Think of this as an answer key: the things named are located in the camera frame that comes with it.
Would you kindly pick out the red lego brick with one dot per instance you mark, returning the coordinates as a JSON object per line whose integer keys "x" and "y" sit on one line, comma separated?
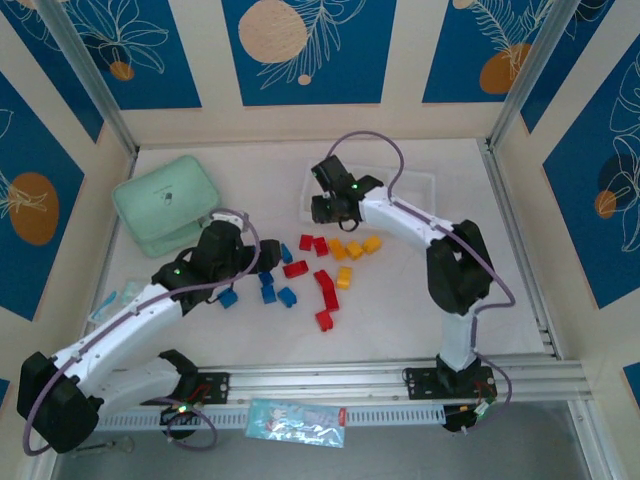
{"x": 323, "y": 279}
{"x": 305, "y": 242}
{"x": 325, "y": 320}
{"x": 320, "y": 246}
{"x": 331, "y": 300}
{"x": 295, "y": 269}

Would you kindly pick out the mint green zip pouch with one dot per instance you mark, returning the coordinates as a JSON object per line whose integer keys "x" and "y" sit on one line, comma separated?
{"x": 165, "y": 200}

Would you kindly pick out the aluminium corner post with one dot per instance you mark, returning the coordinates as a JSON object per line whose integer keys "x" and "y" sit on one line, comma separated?
{"x": 535, "y": 70}
{"x": 85, "y": 70}

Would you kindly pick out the clear three-compartment tray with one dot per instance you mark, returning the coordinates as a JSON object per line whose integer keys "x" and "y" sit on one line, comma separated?
{"x": 415, "y": 182}

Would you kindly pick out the light blue printed plastic packet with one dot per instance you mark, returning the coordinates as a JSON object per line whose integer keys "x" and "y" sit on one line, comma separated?
{"x": 295, "y": 422}

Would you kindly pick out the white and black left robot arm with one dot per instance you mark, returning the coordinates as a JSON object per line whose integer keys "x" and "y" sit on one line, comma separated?
{"x": 125, "y": 330}

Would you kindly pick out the aluminium front rail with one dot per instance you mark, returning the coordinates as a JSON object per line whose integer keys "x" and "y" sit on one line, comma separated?
{"x": 320, "y": 380}

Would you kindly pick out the small blue lego brick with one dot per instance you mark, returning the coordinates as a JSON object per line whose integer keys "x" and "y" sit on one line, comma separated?
{"x": 286, "y": 253}

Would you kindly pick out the aluminium table edge profile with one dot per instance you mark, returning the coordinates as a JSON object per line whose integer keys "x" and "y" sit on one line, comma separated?
{"x": 592, "y": 440}

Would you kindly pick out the clear packet with teal print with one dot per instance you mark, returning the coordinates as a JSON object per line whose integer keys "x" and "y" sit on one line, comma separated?
{"x": 107, "y": 305}

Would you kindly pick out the aluminium side rail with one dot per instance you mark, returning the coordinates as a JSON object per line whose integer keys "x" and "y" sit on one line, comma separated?
{"x": 117, "y": 210}
{"x": 520, "y": 250}

